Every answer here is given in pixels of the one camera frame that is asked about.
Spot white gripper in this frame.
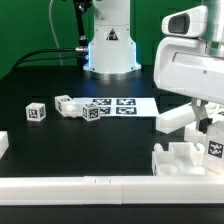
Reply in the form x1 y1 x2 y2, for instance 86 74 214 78
154 5 224 134

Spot white chair seat frame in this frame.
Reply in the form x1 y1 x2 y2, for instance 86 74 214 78
152 142 205 176

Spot small white tagged block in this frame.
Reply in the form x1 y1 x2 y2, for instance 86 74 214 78
26 103 46 122

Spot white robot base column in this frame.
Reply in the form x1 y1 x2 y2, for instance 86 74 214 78
84 0 141 80

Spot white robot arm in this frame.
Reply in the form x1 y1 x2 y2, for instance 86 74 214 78
154 0 224 133

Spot white chair back assembly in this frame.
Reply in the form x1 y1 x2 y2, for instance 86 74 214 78
156 102 224 145

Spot white sheet with tags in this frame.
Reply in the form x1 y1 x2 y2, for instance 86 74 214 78
74 97 159 117

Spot white tagged cube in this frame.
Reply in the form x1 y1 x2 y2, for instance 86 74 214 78
82 103 100 121

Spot white part at left edge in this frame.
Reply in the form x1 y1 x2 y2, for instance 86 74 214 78
0 131 9 159

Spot white front barrier rail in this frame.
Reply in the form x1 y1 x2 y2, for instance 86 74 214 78
0 176 224 205

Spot black cables at base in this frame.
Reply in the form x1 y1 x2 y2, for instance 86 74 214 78
11 0 90 72

